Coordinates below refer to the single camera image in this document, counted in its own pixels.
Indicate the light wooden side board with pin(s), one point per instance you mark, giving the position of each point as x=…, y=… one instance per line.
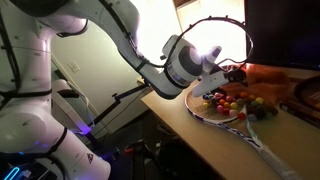
x=141, y=81

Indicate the colourful felt ball garland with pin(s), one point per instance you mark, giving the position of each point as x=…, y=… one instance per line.
x=233, y=105

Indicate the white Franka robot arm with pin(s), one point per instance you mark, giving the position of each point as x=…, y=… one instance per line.
x=26, y=126

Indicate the black computer monitor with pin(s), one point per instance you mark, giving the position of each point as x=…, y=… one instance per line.
x=283, y=33

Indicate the orange terry towel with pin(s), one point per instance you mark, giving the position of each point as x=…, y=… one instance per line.
x=266, y=83

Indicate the dark round tray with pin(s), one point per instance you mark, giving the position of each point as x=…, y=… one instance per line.
x=310, y=93

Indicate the white blue tennis racket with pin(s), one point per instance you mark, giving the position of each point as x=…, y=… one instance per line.
x=266, y=155

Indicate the black articulated camera mount arm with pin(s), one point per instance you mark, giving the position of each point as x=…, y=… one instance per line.
x=110, y=106

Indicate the white stand post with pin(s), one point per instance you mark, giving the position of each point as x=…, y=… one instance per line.
x=71, y=103

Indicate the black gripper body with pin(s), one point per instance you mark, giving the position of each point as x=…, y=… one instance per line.
x=233, y=75

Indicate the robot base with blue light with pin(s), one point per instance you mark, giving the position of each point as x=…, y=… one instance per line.
x=13, y=171

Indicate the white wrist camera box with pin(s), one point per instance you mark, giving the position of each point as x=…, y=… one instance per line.
x=210, y=83

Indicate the white wall outlet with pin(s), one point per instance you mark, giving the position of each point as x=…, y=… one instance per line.
x=74, y=67

